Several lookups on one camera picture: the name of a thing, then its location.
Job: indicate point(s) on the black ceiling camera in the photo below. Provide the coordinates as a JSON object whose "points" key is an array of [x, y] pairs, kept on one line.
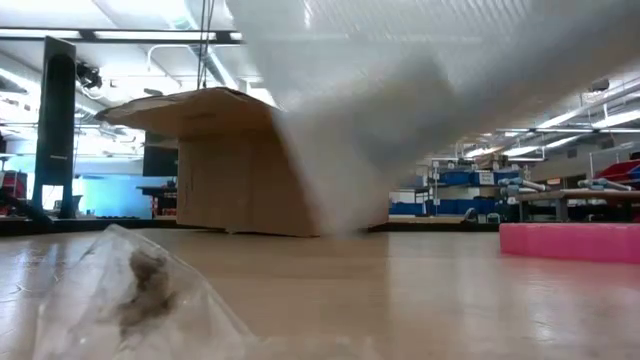
{"points": [[89, 76]]}

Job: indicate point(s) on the wooden workbench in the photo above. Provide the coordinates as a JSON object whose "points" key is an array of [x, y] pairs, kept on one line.
{"points": [[575, 196]]}

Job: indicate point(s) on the white plastic bag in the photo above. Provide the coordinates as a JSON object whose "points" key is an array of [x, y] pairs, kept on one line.
{"points": [[375, 100]]}

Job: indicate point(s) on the grey blue robot tube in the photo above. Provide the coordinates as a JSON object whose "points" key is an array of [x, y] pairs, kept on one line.
{"points": [[607, 184], [530, 185]]}

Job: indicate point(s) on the dark office desk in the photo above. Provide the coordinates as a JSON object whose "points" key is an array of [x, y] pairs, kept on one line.
{"points": [[160, 190]]}

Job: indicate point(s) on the brown cardboard box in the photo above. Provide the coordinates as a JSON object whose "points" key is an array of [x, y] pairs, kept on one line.
{"points": [[225, 180]]}

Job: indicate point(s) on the blue storage bin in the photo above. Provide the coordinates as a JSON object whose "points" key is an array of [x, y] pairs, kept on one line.
{"points": [[465, 206], [456, 178], [407, 207]]}

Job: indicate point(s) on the tan wooden desk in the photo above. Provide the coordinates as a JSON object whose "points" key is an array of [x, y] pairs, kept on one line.
{"points": [[425, 219]]}

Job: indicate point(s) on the tall black tower stand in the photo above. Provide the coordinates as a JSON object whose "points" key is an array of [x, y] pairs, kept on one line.
{"points": [[55, 125]]}

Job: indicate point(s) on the red storage bin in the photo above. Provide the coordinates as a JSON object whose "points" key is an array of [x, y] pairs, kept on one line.
{"points": [[620, 171]]}

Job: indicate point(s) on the red crate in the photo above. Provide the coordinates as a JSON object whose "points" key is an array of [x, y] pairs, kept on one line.
{"points": [[14, 184]]}

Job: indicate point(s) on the black monitor screen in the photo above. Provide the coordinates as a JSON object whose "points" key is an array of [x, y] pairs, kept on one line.
{"points": [[160, 160]]}

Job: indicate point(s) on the cardboard box on shelf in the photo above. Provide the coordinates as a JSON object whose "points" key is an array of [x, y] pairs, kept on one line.
{"points": [[492, 161]]}

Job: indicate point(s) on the black overhead frame beam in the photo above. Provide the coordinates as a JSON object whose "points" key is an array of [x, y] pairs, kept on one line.
{"points": [[150, 36]]}

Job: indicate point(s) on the clear crinkled plastic bag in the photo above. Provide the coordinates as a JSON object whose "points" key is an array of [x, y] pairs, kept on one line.
{"points": [[125, 310]]}

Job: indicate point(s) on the black dome camera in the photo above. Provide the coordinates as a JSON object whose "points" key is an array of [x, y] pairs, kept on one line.
{"points": [[599, 85]]}

